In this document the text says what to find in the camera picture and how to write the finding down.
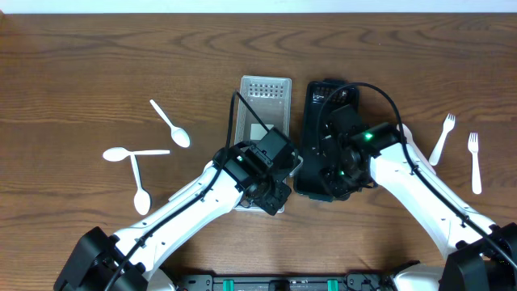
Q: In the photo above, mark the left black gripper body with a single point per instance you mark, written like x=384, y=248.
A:
x=271, y=196

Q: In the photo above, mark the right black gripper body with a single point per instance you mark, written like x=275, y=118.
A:
x=340, y=181

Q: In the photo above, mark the black mesh plastic basket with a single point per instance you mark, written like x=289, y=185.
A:
x=307, y=181

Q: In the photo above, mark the clear mesh plastic basket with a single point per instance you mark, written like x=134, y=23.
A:
x=270, y=98

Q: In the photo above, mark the white spoon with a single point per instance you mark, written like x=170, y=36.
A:
x=178, y=135
x=183, y=189

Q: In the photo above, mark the white spoon vertical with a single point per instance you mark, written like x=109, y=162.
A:
x=142, y=199

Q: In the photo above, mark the white spoon horizontal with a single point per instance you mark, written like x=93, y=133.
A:
x=117, y=154

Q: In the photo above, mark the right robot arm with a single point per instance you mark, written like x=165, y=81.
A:
x=479, y=254

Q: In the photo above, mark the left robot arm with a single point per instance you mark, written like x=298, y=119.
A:
x=130, y=258

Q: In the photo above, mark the pale pink plastic spoon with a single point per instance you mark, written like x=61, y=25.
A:
x=412, y=141

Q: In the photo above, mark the white fork tilted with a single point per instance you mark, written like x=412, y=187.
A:
x=448, y=126

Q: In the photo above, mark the white fork far right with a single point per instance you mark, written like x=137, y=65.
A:
x=473, y=147

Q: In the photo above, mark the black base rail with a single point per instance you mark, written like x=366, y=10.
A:
x=348, y=282

